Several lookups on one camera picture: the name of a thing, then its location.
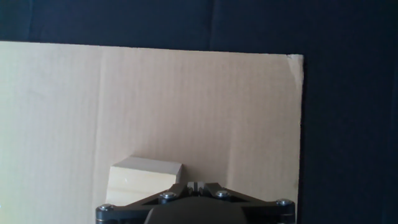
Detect small wooden block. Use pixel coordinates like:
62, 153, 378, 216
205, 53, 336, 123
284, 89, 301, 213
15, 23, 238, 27
104, 156, 183, 207

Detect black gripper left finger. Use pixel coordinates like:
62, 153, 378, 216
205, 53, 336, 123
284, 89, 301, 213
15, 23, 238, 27
95, 181, 197, 224

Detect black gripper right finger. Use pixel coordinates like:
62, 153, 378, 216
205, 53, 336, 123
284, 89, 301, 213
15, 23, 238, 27
195, 181, 295, 224

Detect black cloth with blue print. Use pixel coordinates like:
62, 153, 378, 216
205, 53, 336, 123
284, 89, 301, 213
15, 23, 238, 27
0, 0, 398, 224

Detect brown cardboard sheet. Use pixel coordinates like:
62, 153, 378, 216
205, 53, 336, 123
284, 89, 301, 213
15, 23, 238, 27
0, 40, 305, 224

